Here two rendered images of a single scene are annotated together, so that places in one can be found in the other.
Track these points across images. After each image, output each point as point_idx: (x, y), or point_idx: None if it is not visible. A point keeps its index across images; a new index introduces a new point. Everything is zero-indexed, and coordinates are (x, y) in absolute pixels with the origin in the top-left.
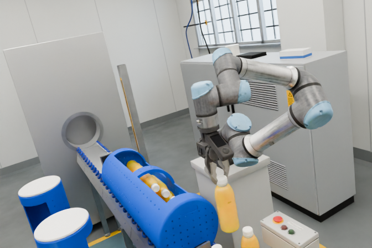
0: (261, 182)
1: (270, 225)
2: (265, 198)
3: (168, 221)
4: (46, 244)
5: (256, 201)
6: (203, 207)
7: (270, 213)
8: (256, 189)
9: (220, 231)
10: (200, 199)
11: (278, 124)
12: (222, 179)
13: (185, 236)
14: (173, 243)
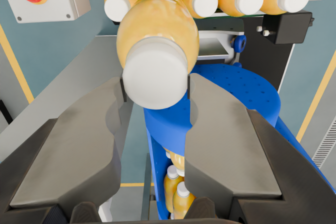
0: (17, 134)
1: None
2: (31, 113)
3: (266, 112)
4: (334, 189)
5: (49, 114)
6: (171, 110)
7: (41, 97)
8: (35, 129)
9: (120, 113)
10: (177, 126)
11: None
12: (165, 58)
13: (219, 86)
14: (245, 84)
